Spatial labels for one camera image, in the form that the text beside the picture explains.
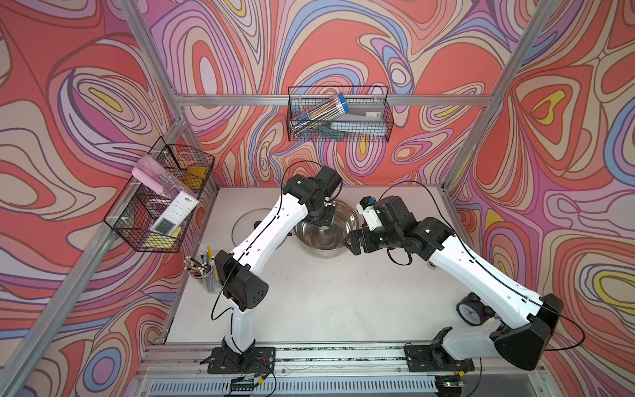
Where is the pen cup with pens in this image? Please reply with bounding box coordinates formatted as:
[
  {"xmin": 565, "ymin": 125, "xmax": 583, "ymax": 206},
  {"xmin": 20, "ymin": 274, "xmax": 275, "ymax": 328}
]
[{"xmin": 184, "ymin": 247, "xmax": 222, "ymax": 294}]

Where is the pink box in basket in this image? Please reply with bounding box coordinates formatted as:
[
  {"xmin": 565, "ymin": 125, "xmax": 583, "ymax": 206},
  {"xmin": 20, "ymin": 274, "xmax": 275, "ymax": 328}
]
[{"xmin": 132, "ymin": 155, "xmax": 171, "ymax": 196}]

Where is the tube of straws blue cap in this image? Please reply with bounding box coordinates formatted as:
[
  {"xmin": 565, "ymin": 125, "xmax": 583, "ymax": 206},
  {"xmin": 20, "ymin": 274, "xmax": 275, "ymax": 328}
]
[{"xmin": 289, "ymin": 94, "xmax": 350, "ymax": 137}]

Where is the black wire basket left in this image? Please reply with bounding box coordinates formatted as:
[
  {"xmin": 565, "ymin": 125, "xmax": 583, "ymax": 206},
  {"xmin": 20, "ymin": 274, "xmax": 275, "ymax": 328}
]
[{"xmin": 104, "ymin": 138, "xmax": 215, "ymax": 253}]

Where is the grey white box in basket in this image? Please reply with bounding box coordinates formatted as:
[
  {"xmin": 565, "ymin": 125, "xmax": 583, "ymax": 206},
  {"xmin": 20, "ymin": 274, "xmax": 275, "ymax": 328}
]
[{"xmin": 330, "ymin": 104, "xmax": 387, "ymax": 136}]

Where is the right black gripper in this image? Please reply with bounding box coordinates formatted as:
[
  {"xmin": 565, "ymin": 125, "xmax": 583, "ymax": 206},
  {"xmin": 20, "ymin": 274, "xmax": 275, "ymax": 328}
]
[{"xmin": 343, "ymin": 226, "xmax": 402, "ymax": 256}]

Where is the black wire basket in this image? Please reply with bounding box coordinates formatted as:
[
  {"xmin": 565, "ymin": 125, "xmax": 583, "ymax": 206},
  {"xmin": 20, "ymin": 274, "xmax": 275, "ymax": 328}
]
[
  {"xmin": 286, "ymin": 84, "xmax": 395, "ymax": 142},
  {"xmin": 104, "ymin": 138, "xmax": 215, "ymax": 253}
]

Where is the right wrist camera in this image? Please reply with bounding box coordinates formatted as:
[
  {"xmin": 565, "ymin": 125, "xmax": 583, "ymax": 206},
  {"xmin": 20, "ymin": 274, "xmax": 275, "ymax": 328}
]
[{"xmin": 356, "ymin": 196, "xmax": 383, "ymax": 231}]

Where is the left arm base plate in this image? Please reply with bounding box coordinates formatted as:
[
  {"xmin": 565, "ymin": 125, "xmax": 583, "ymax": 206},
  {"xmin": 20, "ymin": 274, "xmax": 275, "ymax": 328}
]
[{"xmin": 200, "ymin": 346, "xmax": 276, "ymax": 375}]

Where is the black wire basket back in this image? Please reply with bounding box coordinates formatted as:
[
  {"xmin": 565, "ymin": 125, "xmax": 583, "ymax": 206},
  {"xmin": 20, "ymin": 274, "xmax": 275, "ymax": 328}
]
[{"xmin": 286, "ymin": 84, "xmax": 395, "ymax": 142}]

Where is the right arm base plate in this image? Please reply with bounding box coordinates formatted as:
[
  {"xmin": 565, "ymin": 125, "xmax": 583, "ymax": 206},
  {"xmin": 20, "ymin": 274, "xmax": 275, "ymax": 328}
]
[{"xmin": 403, "ymin": 342, "xmax": 475, "ymax": 373}]

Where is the white remote control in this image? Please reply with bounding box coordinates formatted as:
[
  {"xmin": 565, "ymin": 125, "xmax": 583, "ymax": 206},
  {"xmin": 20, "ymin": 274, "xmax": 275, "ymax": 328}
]
[{"xmin": 150, "ymin": 190, "xmax": 199, "ymax": 236}]

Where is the yellow object in basket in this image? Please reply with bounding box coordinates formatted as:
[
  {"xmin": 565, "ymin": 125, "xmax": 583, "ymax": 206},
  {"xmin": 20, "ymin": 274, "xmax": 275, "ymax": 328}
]
[{"xmin": 183, "ymin": 166, "xmax": 208, "ymax": 192}]

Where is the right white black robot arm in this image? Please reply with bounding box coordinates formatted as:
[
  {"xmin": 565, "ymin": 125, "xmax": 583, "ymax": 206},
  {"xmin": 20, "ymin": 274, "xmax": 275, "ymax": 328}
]
[{"xmin": 345, "ymin": 196, "xmax": 564, "ymax": 371}]

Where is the black alarm clock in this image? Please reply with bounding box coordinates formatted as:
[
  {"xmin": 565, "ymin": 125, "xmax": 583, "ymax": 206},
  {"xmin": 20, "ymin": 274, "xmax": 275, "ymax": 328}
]
[{"xmin": 456, "ymin": 292, "xmax": 495, "ymax": 327}]

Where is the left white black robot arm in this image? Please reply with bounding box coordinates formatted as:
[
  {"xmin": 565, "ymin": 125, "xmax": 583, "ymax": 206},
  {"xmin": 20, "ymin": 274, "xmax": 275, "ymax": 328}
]
[{"xmin": 214, "ymin": 166, "xmax": 342, "ymax": 356}]

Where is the glass pot lid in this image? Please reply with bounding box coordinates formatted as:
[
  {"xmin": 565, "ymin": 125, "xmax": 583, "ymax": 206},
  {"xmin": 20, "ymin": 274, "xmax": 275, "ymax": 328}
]
[{"xmin": 232, "ymin": 208, "xmax": 271, "ymax": 246}]

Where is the stainless steel pot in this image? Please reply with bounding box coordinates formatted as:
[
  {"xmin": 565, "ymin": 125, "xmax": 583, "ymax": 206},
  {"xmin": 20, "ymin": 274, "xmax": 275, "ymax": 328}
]
[{"xmin": 294, "ymin": 200, "xmax": 360, "ymax": 259}]

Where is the aluminium rail front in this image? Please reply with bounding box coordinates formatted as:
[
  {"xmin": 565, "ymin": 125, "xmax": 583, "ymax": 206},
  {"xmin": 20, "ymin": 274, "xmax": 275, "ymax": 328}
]
[{"xmin": 125, "ymin": 342, "xmax": 560, "ymax": 396}]

